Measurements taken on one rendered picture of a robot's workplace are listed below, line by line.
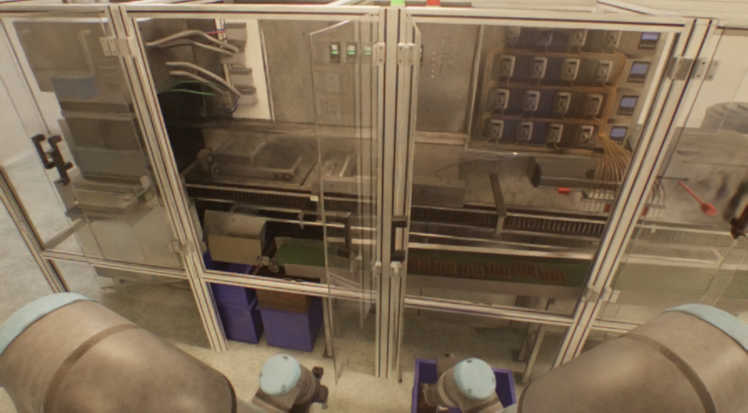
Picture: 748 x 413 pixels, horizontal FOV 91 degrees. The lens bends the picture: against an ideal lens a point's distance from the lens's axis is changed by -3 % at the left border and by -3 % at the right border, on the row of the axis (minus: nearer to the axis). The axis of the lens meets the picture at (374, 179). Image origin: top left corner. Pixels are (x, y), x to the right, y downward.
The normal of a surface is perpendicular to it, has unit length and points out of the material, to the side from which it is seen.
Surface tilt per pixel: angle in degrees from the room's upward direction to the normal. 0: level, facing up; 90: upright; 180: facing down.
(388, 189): 90
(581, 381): 45
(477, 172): 90
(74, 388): 37
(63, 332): 5
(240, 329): 90
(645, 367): 18
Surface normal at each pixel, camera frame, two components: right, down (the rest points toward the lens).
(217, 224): -0.13, -0.07
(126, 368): 0.45, -0.66
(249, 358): 0.00, -0.87
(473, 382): 0.13, -0.67
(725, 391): 0.28, -0.29
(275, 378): -0.14, -0.67
